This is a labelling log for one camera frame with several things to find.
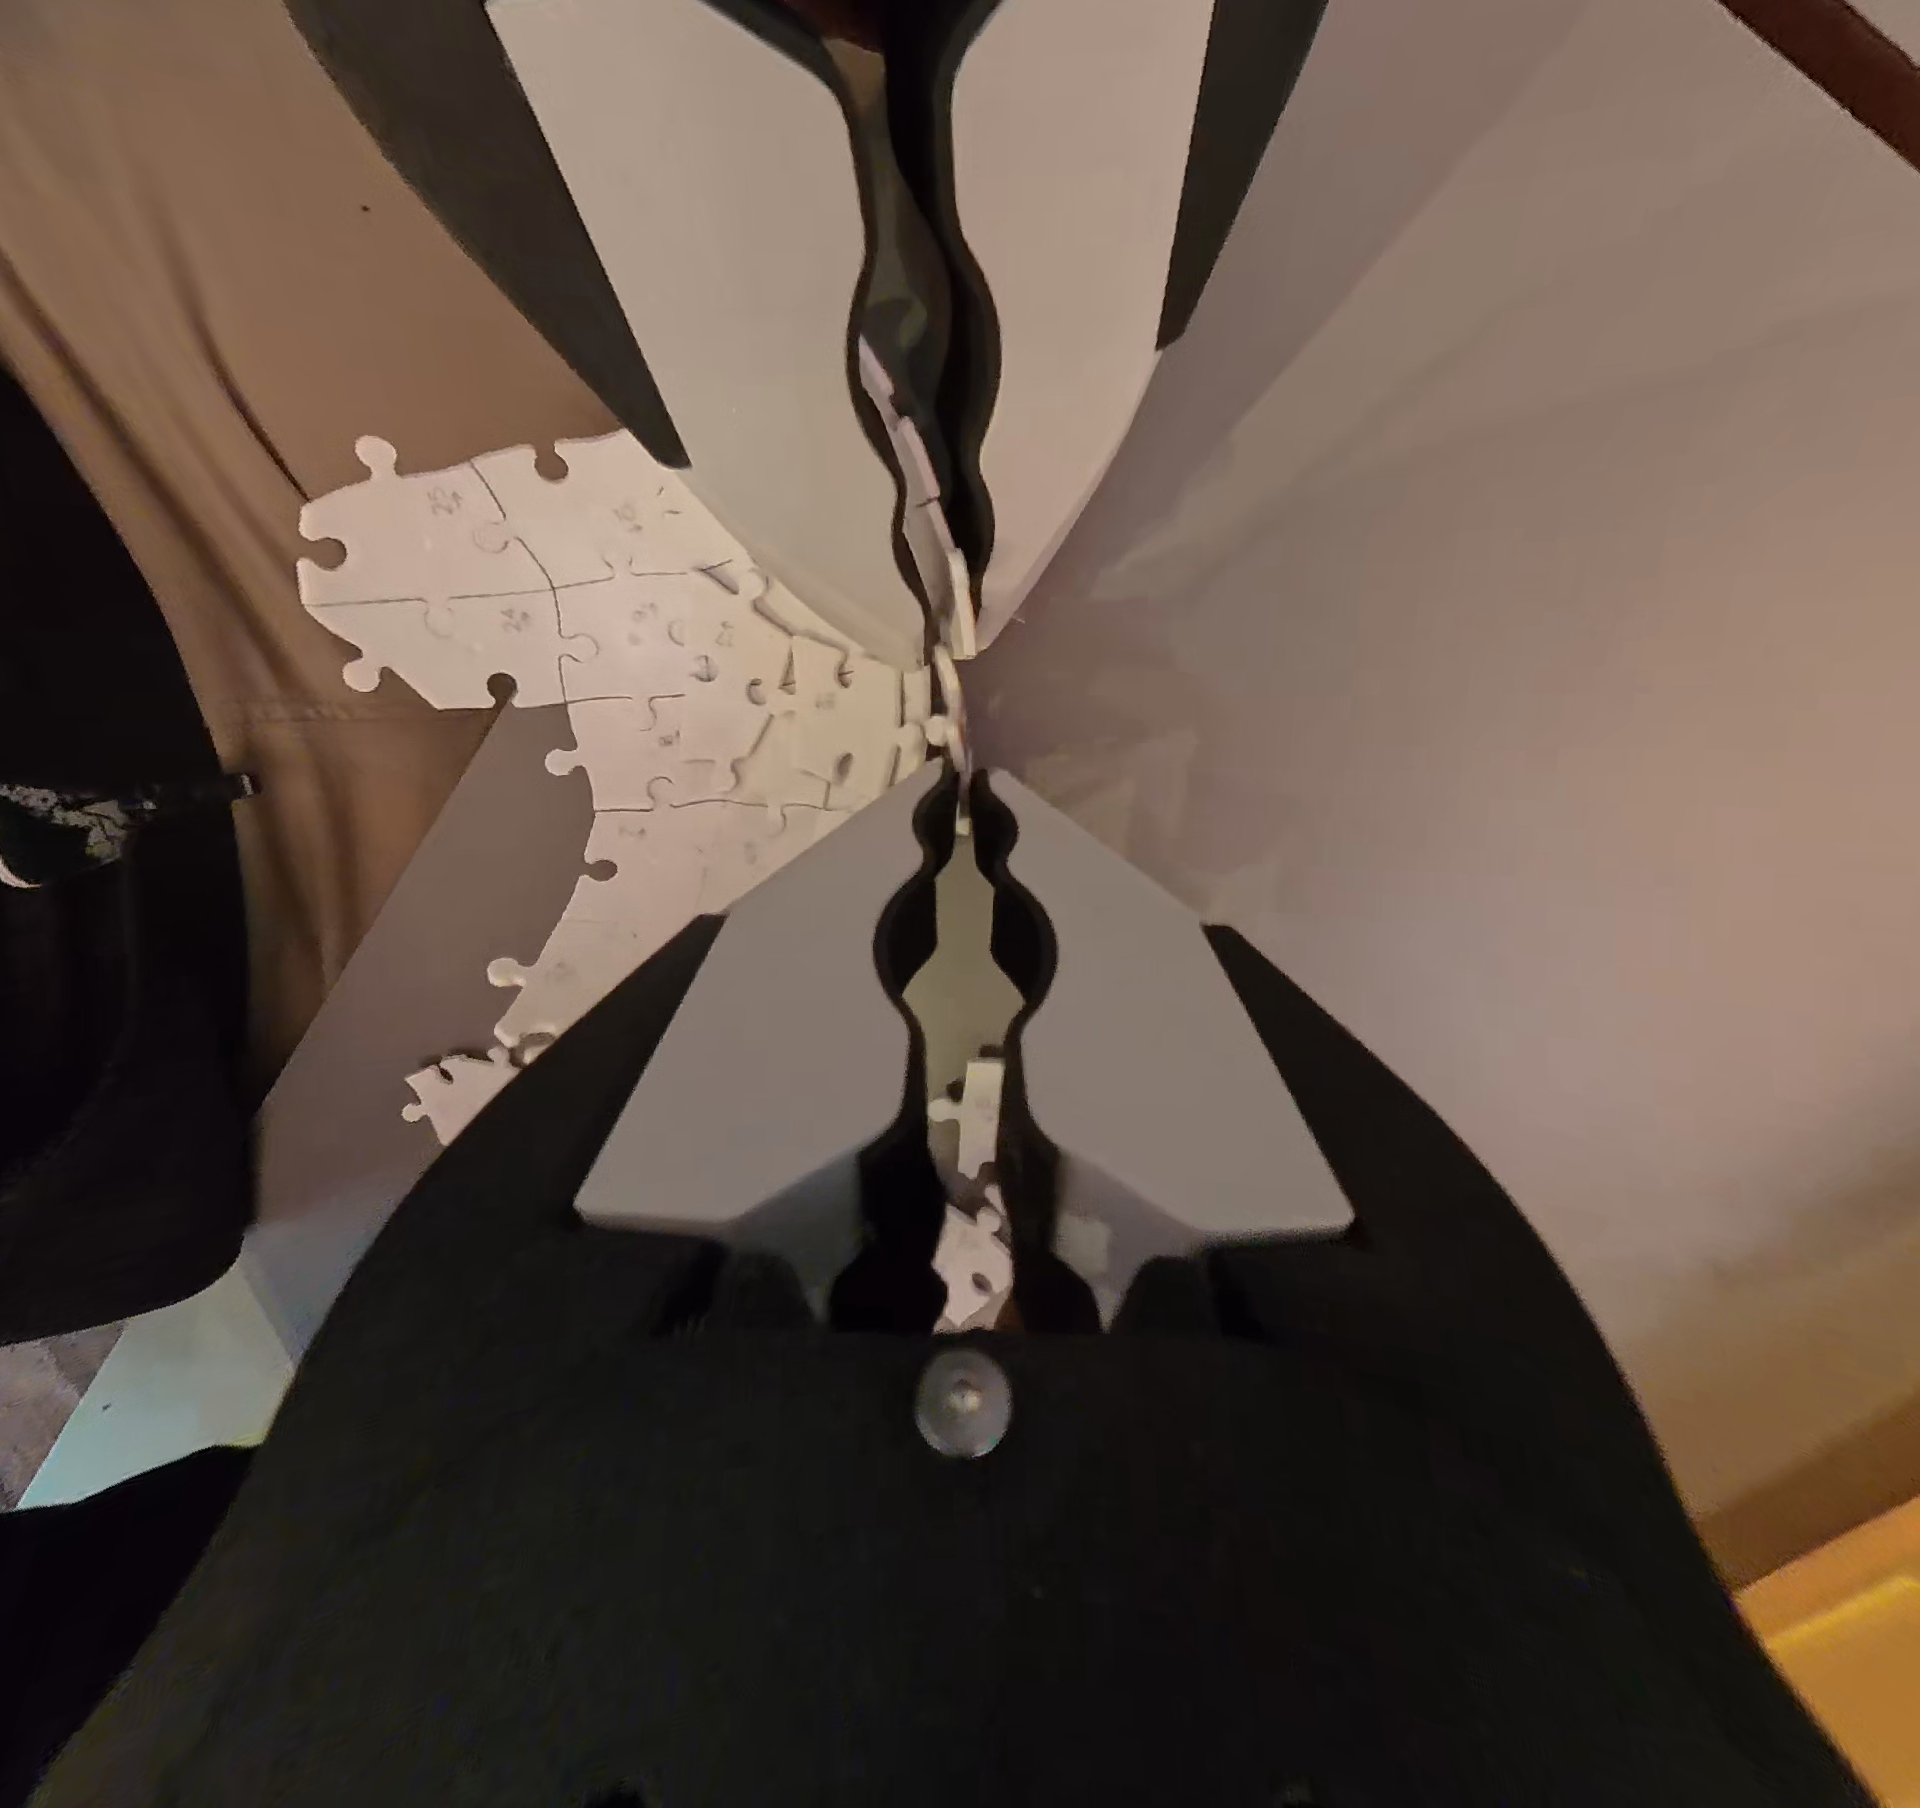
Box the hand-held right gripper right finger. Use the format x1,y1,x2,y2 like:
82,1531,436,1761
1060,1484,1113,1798
970,767,1360,1251

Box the white puzzle pieces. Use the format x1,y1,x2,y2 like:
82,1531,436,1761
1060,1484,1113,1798
403,1047,1025,1334

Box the partly built white puzzle ball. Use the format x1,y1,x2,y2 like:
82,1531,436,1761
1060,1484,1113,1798
295,338,996,1074

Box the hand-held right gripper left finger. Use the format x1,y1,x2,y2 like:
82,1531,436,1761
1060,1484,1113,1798
576,761,965,1246

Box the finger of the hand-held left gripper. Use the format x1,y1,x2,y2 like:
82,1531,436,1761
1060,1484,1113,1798
899,0,1237,658
483,0,937,672

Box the yellow plastic bin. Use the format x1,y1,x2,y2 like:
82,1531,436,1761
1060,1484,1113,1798
1738,1516,1920,1808

